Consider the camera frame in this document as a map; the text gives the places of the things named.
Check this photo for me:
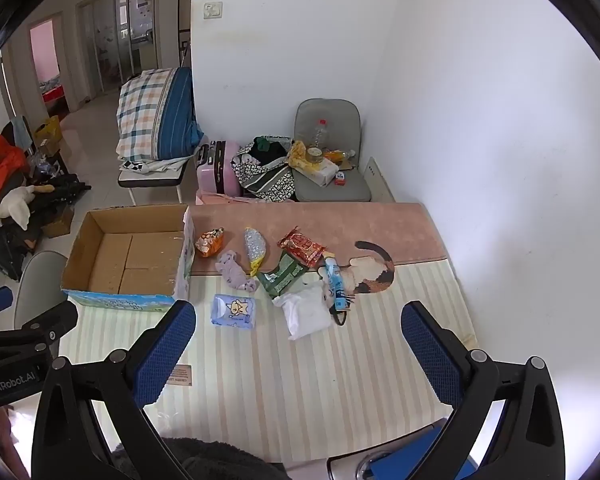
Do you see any black and white patterned bag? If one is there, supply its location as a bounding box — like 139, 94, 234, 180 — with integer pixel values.
230, 135, 297, 203

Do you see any orange snack packet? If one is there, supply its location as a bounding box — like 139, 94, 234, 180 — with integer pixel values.
195, 227, 226, 259

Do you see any white cloth with black print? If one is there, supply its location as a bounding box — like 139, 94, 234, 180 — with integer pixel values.
120, 154, 192, 175

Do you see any blue stool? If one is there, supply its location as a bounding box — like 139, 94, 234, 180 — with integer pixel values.
327, 417, 478, 480

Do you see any clear plastic bottle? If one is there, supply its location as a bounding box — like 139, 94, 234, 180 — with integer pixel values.
307, 119, 331, 153

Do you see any white goose plush toy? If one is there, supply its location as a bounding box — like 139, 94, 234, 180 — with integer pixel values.
0, 185, 56, 231

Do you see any plaid and blue pillow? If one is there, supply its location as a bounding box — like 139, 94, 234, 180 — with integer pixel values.
116, 66, 204, 163

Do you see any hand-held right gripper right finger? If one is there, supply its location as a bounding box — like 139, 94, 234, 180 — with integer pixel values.
401, 301, 566, 480

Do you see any light blue snack packet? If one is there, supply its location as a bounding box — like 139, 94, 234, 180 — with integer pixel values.
322, 256, 356, 311

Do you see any grey cushioned chair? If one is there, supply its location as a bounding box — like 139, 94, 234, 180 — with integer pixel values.
293, 98, 372, 203

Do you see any small brown cardboard box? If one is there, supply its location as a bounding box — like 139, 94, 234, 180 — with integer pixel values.
42, 207, 76, 238

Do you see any grey round chair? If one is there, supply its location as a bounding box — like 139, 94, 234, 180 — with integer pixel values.
14, 250, 81, 331

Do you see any white board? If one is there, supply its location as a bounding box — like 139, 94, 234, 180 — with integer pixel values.
365, 156, 396, 203

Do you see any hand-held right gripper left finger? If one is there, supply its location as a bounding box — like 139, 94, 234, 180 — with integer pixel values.
31, 300, 197, 480

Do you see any person's left forearm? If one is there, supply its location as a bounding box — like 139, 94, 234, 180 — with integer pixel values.
0, 405, 31, 480

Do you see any flat pink pad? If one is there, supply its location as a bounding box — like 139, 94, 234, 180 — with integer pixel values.
195, 191, 261, 206

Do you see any person's dark fuzzy clothing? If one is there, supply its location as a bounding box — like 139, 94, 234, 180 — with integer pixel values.
110, 437, 291, 480

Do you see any white frame chair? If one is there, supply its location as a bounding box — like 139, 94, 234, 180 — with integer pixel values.
117, 157, 194, 207

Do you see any yellow plastic bag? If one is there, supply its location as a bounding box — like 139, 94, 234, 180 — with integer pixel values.
287, 140, 311, 168

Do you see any white plastic bag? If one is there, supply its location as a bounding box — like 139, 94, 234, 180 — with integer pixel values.
272, 280, 333, 342

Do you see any red snack packet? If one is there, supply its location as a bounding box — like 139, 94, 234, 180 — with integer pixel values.
277, 226, 327, 268

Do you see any white tissue pack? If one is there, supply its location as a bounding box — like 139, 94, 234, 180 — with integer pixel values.
300, 157, 340, 187

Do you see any blue cartoon tissue packet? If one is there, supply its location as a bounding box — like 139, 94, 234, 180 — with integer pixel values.
210, 294, 257, 331

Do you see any green snack packet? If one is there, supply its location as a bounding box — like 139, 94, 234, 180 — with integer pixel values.
257, 251, 308, 301

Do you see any yellow shopping bag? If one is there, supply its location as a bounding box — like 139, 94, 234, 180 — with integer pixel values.
34, 116, 62, 146

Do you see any silver and yellow packet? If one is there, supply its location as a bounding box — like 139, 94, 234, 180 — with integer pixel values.
243, 226, 267, 277

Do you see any glass sliding door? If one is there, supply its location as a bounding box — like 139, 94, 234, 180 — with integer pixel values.
77, 0, 161, 101

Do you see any purple sock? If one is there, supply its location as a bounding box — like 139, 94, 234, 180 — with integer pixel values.
216, 250, 259, 292

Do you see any pink suitcase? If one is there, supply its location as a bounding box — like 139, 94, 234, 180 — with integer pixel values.
196, 140, 243, 197

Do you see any black tripod pile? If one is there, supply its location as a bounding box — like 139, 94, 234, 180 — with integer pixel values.
0, 172, 92, 281

